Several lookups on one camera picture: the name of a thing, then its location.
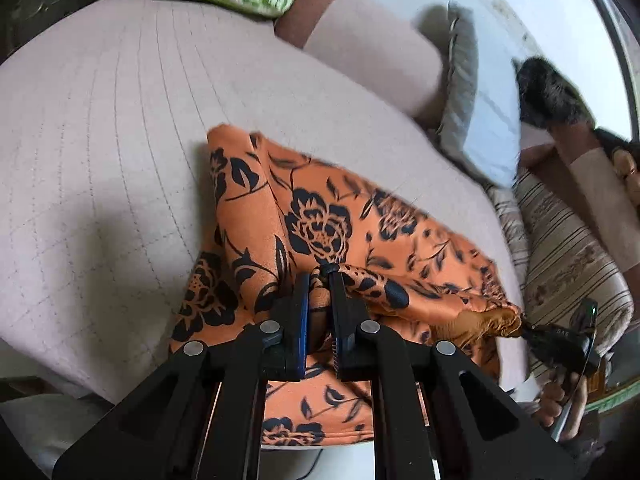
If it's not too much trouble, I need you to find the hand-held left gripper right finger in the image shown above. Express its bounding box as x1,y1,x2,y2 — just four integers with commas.
327,270,593,480

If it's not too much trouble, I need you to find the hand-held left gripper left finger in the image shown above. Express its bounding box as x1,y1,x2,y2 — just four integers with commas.
52,272,313,480

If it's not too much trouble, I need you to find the orange floral garment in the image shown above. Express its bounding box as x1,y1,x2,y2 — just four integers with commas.
169,124,526,448

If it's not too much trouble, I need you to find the person's right hand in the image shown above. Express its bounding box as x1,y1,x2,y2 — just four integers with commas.
537,379,590,443

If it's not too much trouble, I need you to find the large striped floral cushion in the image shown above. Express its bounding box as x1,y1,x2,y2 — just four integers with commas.
515,170,633,361

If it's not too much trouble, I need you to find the small striped floral cushion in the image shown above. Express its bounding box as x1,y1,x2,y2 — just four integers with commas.
482,185,531,281

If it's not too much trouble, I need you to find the grey pillow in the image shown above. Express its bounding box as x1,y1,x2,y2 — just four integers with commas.
435,2,523,188

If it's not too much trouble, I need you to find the black fur collar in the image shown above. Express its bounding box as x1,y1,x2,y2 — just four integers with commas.
512,57,596,128

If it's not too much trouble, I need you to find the black cable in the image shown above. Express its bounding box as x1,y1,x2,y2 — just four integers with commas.
299,449,327,480

